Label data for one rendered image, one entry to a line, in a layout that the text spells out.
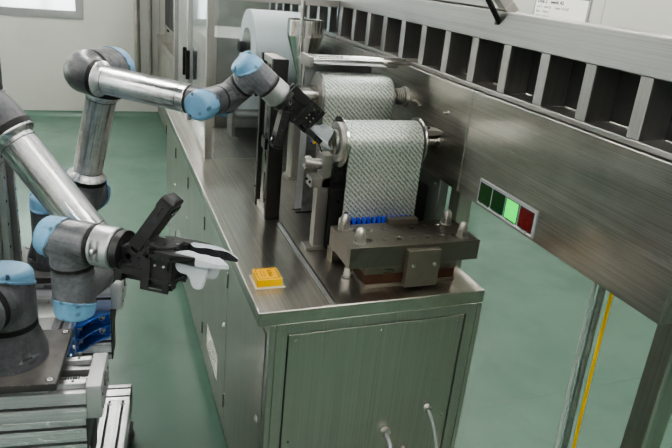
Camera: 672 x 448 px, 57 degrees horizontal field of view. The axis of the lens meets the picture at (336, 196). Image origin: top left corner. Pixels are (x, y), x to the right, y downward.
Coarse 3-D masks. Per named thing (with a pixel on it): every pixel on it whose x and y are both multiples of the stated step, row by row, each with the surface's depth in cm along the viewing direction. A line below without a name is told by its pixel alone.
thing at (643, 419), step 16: (448, 208) 218; (464, 208) 214; (656, 336) 137; (656, 352) 137; (656, 368) 138; (640, 384) 142; (656, 384) 138; (640, 400) 142; (656, 400) 138; (640, 416) 142; (656, 416) 139; (624, 432) 147; (640, 432) 142; (656, 432) 142
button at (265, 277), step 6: (252, 270) 171; (258, 270) 171; (264, 270) 171; (270, 270) 171; (276, 270) 172; (252, 276) 171; (258, 276) 167; (264, 276) 168; (270, 276) 168; (276, 276) 168; (258, 282) 165; (264, 282) 166; (270, 282) 167; (276, 282) 167
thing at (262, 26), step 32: (192, 0) 293; (224, 0) 249; (192, 32) 297; (224, 32) 254; (256, 32) 258; (192, 64) 301; (224, 64) 258; (256, 96) 268; (224, 128) 268; (256, 128) 273; (288, 128) 278
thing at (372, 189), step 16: (352, 176) 179; (368, 176) 181; (384, 176) 183; (400, 176) 185; (416, 176) 187; (352, 192) 181; (368, 192) 183; (384, 192) 185; (400, 192) 187; (416, 192) 189; (352, 208) 183; (368, 208) 185; (384, 208) 187; (400, 208) 189
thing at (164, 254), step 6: (156, 252) 104; (162, 252) 103; (168, 252) 104; (174, 252) 104; (162, 258) 103; (168, 258) 103; (174, 258) 102; (180, 258) 102; (186, 258) 102; (192, 258) 103; (186, 264) 103; (192, 264) 103
